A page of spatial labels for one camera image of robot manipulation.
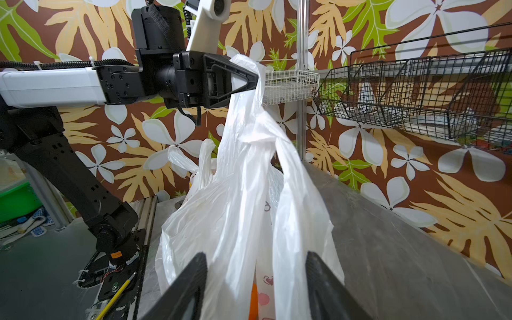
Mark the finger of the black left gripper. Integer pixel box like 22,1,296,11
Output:
203,53,259,108

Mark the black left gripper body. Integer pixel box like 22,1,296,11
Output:
155,51,205,109

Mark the green plastic bin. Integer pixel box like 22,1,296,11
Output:
1,181,43,223

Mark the orange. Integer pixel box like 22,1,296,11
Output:
248,283,259,320

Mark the aluminium frame post left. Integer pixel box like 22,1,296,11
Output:
296,0,309,161

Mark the white wire basket left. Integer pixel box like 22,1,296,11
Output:
263,70,320,105

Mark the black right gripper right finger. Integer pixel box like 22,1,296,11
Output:
305,251,372,320

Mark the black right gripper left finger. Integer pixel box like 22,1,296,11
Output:
142,252,208,320

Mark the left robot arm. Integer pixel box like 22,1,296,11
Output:
1,1,255,260

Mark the black wire basket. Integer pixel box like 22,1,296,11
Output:
313,22,511,154

